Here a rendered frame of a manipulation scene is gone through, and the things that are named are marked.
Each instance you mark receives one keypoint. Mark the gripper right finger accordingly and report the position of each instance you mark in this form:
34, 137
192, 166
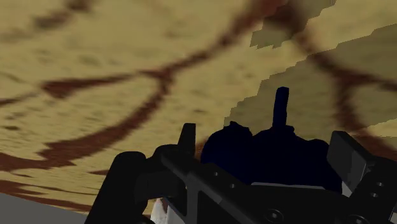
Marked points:
349, 158

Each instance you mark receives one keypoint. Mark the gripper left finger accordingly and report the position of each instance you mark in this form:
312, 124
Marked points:
173, 173

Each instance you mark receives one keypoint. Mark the dark blue lumpy stemmed object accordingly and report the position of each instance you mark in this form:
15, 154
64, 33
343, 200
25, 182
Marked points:
266, 155

